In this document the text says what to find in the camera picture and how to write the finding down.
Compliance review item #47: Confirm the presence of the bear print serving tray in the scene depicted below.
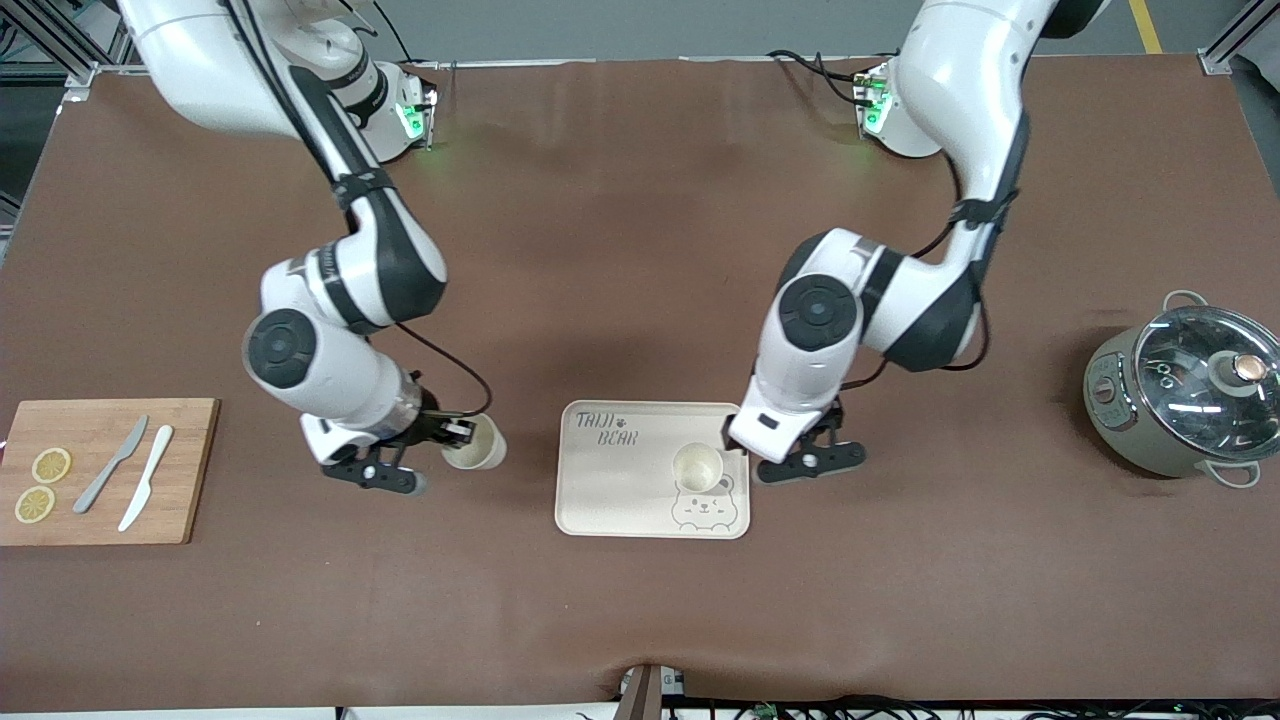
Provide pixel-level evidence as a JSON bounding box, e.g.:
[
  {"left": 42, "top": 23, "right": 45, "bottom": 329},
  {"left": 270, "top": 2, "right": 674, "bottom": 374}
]
[{"left": 555, "top": 400, "right": 752, "bottom": 540}]

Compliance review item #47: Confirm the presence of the wooden cutting board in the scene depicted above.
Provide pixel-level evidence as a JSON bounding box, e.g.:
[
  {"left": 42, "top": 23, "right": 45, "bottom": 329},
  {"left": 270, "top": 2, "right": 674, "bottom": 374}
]
[{"left": 0, "top": 398, "right": 221, "bottom": 547}]

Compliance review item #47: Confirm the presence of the white plastic knife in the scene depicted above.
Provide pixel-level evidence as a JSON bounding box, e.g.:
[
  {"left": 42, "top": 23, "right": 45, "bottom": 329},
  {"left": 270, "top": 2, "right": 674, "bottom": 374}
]
[{"left": 118, "top": 425, "right": 175, "bottom": 533}]

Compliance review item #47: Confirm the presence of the brown table mat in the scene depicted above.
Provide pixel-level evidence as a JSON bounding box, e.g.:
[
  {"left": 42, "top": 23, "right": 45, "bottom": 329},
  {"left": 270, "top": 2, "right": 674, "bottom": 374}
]
[{"left": 0, "top": 55, "right": 1280, "bottom": 713}]

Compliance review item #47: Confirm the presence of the grey plastic knife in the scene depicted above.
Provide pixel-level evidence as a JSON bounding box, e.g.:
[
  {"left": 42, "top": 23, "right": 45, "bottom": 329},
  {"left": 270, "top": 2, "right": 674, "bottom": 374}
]
[{"left": 72, "top": 415, "right": 150, "bottom": 515}]

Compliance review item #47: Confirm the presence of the pale green electric pot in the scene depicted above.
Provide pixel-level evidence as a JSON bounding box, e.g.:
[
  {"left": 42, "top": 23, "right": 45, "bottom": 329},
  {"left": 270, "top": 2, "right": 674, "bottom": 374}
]
[{"left": 1083, "top": 290, "right": 1280, "bottom": 489}]

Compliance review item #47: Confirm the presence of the glass pot lid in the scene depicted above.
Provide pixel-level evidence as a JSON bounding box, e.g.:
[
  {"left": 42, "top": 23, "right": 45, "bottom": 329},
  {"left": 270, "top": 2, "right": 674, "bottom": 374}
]
[{"left": 1133, "top": 305, "right": 1280, "bottom": 464}]

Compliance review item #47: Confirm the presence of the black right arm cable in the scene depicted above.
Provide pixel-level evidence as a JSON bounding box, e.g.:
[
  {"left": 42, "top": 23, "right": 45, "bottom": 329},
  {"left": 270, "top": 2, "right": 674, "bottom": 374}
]
[{"left": 220, "top": 0, "right": 493, "bottom": 419}]

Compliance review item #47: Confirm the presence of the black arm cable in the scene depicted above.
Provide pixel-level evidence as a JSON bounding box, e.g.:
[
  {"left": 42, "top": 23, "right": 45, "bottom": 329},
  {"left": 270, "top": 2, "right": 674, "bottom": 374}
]
[
  {"left": 840, "top": 110, "right": 1031, "bottom": 393},
  {"left": 220, "top": 0, "right": 493, "bottom": 419}
]

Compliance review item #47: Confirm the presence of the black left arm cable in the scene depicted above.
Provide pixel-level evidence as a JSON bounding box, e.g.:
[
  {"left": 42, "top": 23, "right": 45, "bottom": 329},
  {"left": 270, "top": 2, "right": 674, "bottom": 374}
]
[{"left": 840, "top": 110, "right": 1031, "bottom": 393}]

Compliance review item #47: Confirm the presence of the brown mount post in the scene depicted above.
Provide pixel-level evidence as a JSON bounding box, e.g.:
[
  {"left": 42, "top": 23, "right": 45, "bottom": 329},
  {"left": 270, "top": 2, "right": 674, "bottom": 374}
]
[{"left": 618, "top": 663, "right": 687, "bottom": 720}]

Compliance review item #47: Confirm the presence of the black base cable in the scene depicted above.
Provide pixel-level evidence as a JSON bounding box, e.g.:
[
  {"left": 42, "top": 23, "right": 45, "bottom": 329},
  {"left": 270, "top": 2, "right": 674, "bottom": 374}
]
[{"left": 767, "top": 48, "right": 887, "bottom": 107}]

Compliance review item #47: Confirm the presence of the aluminium frame profile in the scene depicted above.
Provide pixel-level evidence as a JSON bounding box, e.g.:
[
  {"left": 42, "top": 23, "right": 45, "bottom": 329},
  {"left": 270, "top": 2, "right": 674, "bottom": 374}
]
[
  {"left": 1198, "top": 0, "right": 1280, "bottom": 77},
  {"left": 0, "top": 0, "right": 133, "bottom": 93}
]

